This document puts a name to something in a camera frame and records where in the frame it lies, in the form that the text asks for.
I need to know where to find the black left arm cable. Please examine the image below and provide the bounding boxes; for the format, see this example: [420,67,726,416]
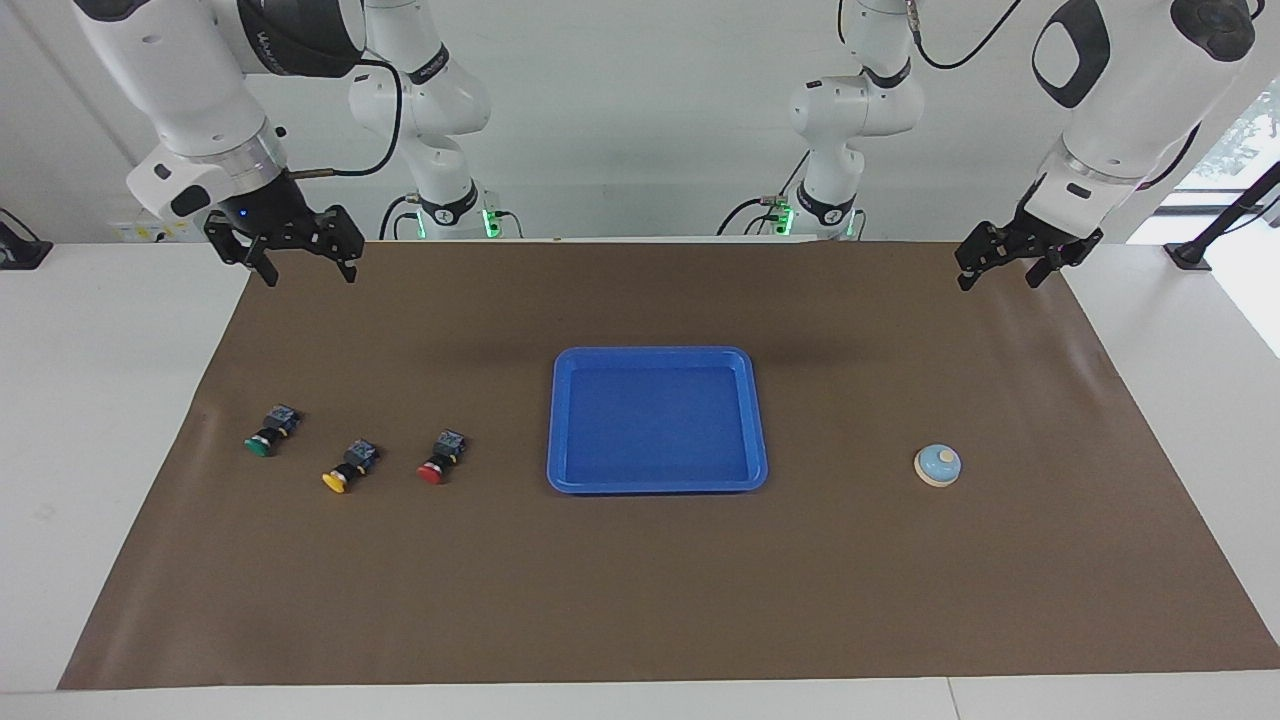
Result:
[905,0,1026,72]

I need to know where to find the red push button switch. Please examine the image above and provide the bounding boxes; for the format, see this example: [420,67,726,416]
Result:
[416,429,469,487]

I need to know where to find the bright window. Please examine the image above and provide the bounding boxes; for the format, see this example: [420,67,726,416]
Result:
[1170,80,1280,216]

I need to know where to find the brown table mat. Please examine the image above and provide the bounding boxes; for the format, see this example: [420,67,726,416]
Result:
[57,240,1280,691]

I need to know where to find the green push button switch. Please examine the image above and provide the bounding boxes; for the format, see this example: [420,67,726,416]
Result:
[243,404,302,460]

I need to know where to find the white socket box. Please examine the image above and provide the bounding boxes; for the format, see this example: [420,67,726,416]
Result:
[105,193,206,244]

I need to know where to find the black base cable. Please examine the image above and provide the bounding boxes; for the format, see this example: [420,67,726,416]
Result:
[378,193,421,241]
[715,150,811,238]

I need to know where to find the light blue call bell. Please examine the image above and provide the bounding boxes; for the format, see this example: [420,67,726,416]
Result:
[913,443,963,489]

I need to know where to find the black left base cable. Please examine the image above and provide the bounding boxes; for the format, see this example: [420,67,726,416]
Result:
[715,150,811,238]

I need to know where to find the black right base cable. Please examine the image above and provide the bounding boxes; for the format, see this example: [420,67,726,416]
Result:
[378,193,421,241]

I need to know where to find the black table mount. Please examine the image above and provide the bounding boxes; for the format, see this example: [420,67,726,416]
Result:
[0,205,53,271]

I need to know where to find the black pole stand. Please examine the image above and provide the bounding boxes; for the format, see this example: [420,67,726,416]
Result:
[1163,160,1280,273]

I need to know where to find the yellow push button switch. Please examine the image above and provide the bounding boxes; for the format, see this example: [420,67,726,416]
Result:
[321,438,381,495]

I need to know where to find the blue plastic tray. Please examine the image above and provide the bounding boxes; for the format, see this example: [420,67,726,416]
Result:
[546,346,770,496]

